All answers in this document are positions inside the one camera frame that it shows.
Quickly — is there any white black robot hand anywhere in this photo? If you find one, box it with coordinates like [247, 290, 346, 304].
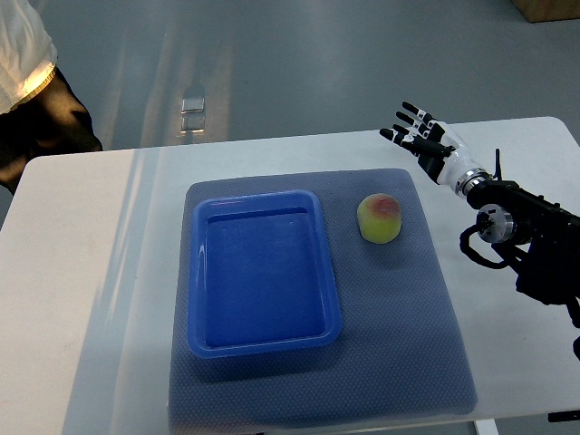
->
[380, 101, 487, 197]

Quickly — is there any grey blue mat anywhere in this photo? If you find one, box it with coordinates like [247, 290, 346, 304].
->
[169, 169, 478, 434]

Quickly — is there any person in white shirt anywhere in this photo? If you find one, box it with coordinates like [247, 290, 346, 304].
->
[1, 1, 102, 194]

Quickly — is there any white table leg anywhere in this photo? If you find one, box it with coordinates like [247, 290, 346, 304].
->
[473, 419, 499, 435]

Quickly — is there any brown cardboard box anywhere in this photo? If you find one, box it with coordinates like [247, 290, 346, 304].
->
[512, 0, 579, 24]

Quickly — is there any metal floor plate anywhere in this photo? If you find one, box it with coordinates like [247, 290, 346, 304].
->
[181, 96, 205, 114]

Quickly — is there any blue plastic tray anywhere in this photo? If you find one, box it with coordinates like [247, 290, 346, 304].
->
[187, 190, 343, 360]

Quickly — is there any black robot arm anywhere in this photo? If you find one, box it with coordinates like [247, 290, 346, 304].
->
[459, 150, 579, 327]

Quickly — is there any green red peach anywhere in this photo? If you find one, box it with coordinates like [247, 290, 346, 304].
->
[357, 193, 402, 245]

